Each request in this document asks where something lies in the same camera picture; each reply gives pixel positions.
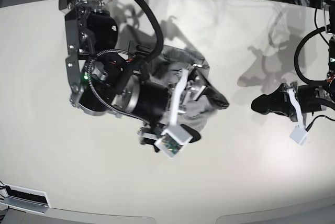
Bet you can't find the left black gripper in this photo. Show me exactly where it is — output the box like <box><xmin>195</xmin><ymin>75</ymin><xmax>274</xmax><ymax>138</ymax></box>
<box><xmin>251</xmin><ymin>82</ymin><xmax>326</xmax><ymax>118</ymax></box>

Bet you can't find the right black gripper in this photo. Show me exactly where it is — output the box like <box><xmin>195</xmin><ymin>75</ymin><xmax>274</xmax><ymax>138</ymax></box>
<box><xmin>111</xmin><ymin>68</ymin><xmax>230</xmax><ymax>143</ymax></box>

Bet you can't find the grey t-shirt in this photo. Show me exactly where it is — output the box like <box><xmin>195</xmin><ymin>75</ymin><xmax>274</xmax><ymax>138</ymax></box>
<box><xmin>149</xmin><ymin>46</ymin><xmax>217</xmax><ymax>132</ymax></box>

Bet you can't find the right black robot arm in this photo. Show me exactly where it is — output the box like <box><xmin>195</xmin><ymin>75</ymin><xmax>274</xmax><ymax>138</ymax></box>
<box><xmin>59</xmin><ymin>0</ymin><xmax>229</xmax><ymax>150</ymax></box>

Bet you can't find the white cable tray box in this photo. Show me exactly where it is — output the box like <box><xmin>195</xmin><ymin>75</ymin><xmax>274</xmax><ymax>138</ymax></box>
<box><xmin>1</xmin><ymin>182</ymin><xmax>52</xmax><ymax>215</ymax></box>

